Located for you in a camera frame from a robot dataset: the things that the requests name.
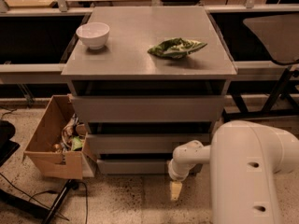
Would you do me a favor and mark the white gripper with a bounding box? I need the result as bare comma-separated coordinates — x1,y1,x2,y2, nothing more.
168,160,192,201

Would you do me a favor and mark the grey bottom drawer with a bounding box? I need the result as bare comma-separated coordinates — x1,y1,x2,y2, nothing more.
97,160,168,175

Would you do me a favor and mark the grey drawer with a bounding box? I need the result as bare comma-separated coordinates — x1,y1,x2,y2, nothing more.
97,160,168,175
71,96,224,122
87,133,210,154

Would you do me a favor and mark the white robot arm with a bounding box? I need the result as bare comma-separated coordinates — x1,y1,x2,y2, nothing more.
168,120,299,224

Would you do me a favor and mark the grey middle drawer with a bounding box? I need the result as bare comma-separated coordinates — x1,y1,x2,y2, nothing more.
87,133,210,154

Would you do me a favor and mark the grey drawer cabinet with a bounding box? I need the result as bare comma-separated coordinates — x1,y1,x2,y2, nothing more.
63,7,236,161

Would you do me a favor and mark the grey top drawer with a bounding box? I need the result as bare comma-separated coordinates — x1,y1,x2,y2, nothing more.
71,96,224,122

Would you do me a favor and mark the cardboard box with clutter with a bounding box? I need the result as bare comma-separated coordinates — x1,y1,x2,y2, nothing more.
24,95,96,179

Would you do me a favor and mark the black tripod stand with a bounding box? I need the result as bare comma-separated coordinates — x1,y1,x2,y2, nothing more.
0,179,78,224

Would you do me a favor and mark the green leaf-shaped dish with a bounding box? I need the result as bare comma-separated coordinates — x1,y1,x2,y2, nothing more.
148,37,206,59

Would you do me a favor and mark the white ceramic bowl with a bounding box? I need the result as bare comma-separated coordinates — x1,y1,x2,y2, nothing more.
76,22,110,49

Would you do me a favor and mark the black object at left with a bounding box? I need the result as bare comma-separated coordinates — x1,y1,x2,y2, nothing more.
0,120,20,166

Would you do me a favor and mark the black table leg frame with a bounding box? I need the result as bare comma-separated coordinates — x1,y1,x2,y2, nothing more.
222,65,299,122

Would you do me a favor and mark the black floor cable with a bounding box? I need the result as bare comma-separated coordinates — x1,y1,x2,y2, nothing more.
0,173,90,224

